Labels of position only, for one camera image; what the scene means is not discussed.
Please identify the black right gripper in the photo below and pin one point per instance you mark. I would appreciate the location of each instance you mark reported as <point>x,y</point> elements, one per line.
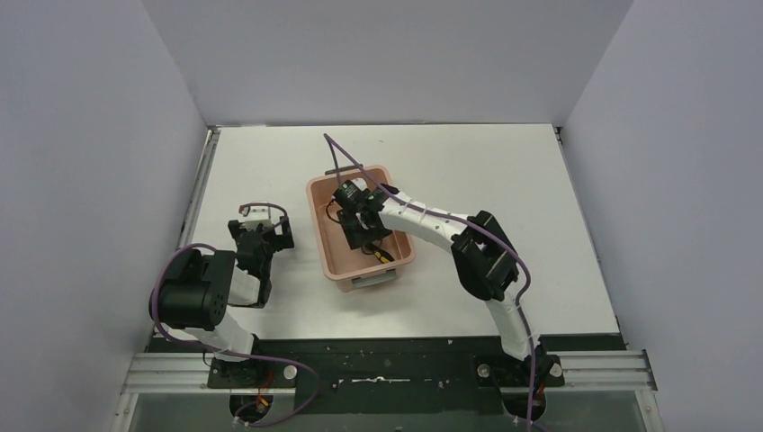
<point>355,231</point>

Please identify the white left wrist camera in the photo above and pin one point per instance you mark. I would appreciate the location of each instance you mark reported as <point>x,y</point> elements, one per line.
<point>257,216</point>

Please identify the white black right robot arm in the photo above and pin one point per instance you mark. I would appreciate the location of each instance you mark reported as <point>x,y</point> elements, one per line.
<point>487,264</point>

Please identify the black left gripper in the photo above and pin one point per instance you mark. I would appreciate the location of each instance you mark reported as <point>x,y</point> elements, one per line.
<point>277,237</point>

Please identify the yellow black screwdriver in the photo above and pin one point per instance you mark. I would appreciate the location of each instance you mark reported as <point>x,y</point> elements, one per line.
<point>381,254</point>

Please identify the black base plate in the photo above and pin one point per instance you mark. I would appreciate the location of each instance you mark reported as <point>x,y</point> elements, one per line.
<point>296,352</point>

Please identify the black round right wrist camera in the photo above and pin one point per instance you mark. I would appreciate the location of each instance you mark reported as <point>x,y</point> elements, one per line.
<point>349,195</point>

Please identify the pink plastic bin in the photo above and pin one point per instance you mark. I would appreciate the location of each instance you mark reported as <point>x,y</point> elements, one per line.
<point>351,269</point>

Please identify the aluminium table edge rail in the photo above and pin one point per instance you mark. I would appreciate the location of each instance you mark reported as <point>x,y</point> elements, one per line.
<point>199,185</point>

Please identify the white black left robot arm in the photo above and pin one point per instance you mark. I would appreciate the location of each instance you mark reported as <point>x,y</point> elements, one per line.
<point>189,303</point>

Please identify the aluminium front frame rail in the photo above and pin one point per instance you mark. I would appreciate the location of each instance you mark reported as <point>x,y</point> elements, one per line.
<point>412,379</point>

